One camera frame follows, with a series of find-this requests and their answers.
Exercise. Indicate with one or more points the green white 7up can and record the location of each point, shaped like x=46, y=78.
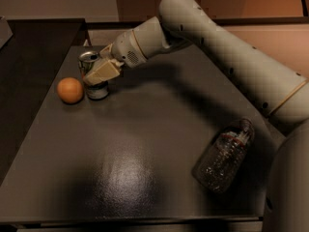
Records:
x=96, y=90

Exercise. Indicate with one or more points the clear plastic water bottle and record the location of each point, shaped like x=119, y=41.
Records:
x=220, y=163

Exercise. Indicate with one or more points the orange fruit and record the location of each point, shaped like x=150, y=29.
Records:
x=70, y=90

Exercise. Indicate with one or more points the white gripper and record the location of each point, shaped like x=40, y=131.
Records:
x=126, y=49

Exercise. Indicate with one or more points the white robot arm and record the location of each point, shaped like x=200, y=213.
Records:
x=281, y=95

